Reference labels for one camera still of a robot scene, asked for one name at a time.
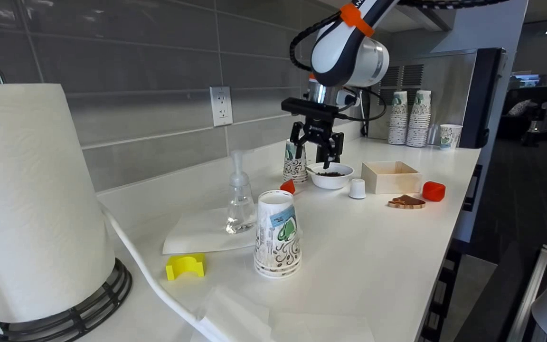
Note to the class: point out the large printed paper cup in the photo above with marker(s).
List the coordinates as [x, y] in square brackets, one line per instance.
[278, 238]

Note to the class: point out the white wall outlet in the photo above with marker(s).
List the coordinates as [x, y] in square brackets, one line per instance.
[221, 105]

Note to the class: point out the black paper towel holder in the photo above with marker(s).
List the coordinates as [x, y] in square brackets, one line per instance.
[77, 316]

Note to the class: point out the metal stand leg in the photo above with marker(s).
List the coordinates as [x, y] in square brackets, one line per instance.
[533, 291]

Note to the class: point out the small white shaker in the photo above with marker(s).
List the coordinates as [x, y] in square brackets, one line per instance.
[358, 189]

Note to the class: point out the tall black panel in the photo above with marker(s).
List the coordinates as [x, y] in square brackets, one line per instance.
[483, 96]

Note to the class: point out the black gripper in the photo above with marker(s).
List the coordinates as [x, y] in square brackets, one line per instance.
[318, 130]

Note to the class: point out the brown flat toy piece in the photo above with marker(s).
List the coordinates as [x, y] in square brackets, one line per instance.
[405, 202]

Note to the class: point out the background monitor screen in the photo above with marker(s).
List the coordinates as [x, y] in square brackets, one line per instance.
[527, 80]

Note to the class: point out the single printed paper cup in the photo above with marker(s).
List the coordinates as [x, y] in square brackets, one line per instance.
[449, 135]

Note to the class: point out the red plastic cup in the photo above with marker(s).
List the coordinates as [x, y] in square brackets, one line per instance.
[434, 191]

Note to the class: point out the white paper towel roll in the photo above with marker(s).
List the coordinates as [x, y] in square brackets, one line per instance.
[33, 202]

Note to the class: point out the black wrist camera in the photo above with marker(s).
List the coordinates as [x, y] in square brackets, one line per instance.
[308, 107]

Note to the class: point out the clear glass bottle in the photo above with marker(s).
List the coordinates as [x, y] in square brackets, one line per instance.
[240, 211]

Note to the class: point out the light wooden box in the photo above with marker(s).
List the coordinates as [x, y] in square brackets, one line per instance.
[390, 183]

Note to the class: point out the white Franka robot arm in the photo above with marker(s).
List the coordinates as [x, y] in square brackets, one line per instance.
[350, 54]

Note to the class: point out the yellow plastic block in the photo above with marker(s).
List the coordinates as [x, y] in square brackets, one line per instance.
[185, 267]

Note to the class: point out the white bowl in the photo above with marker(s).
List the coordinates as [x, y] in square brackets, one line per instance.
[331, 183]

